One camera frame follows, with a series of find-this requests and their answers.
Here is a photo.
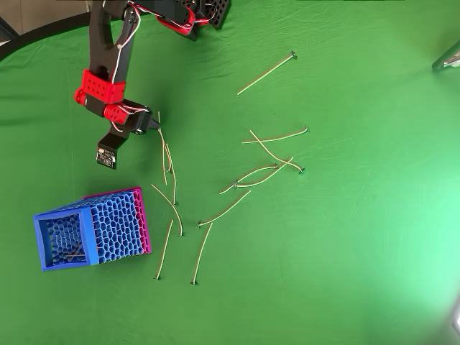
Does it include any green table cloth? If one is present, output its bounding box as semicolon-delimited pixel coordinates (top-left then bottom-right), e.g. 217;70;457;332
0;0;460;345

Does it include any red white wrist servo cable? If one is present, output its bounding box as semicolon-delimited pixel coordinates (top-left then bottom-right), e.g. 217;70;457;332
109;102;148;134

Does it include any red white shoulder servo cable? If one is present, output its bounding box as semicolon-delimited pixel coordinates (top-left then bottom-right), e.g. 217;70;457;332
127;0;213;37

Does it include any blue magenta mesh basket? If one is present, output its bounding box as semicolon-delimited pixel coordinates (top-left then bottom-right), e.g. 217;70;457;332
32;186;153;273

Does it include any wrist camera board black mount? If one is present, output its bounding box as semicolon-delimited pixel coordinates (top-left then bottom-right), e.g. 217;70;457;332
96;131;130;170

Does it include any white forearm servo cable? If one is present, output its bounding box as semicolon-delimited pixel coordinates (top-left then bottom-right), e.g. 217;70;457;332
110;10;142;86

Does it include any black object edge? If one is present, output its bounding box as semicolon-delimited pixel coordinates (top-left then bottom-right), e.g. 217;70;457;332
0;16;19;40

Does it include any thin wooden stick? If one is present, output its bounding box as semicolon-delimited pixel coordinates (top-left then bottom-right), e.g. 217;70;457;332
157;128;168;186

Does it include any chrome tube stand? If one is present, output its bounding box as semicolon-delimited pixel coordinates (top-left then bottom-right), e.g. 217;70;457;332
431;38;460;72

